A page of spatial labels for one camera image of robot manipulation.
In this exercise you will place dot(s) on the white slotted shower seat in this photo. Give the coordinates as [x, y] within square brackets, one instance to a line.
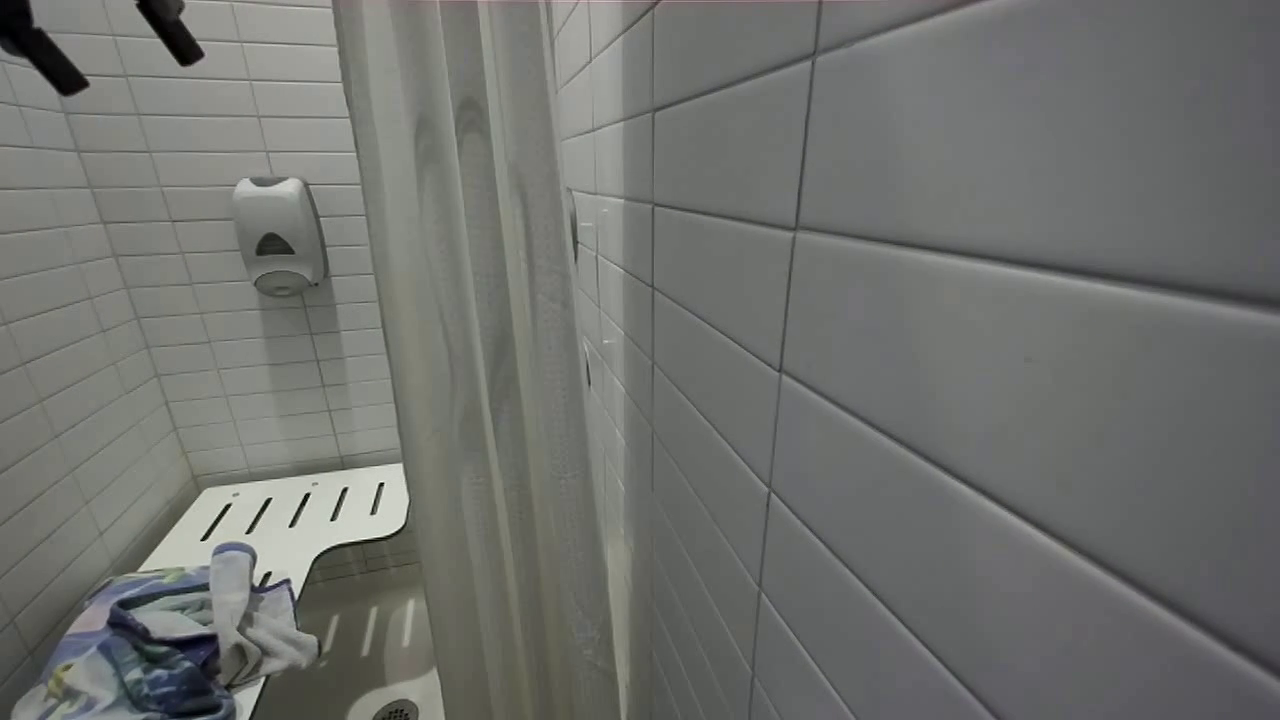
[295, 512]

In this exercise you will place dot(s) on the blue floral towel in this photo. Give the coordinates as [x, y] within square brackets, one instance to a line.
[161, 641]

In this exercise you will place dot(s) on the white shower curtain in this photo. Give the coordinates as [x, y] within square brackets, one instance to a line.
[467, 403]

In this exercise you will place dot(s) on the white wall soap dispenser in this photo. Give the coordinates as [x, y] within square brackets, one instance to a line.
[282, 232]

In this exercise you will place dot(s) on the round shower drain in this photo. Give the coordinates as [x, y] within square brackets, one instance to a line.
[399, 706]

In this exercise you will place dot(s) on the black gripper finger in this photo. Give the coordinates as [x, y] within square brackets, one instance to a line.
[173, 30]
[45, 56]

